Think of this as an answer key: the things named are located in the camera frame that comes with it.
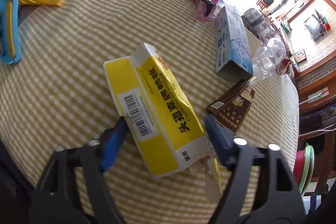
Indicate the blue phone stand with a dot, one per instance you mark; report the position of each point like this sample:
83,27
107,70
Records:
17,29

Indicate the red bin with green rim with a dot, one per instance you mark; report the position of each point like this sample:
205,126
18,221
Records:
299,166

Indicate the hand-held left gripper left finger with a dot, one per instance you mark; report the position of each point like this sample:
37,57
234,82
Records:
113,145

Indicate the yellow medicine box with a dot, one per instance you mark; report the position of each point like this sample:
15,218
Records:
157,98

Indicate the wall television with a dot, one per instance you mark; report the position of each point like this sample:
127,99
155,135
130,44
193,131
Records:
313,27

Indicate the blue and white box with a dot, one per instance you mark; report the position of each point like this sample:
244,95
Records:
231,40

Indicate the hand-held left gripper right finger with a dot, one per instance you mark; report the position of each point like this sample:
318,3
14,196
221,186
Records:
219,142

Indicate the crumpled red white wrapper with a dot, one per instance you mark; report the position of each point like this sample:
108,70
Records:
284,65

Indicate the small framed picture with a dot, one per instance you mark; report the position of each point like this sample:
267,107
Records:
300,55

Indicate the clear plastic bottle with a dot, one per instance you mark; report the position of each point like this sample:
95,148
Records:
267,56

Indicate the brown cigarette box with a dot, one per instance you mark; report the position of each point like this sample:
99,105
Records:
231,108

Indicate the yellow checkered cloth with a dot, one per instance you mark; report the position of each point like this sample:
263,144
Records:
78,43

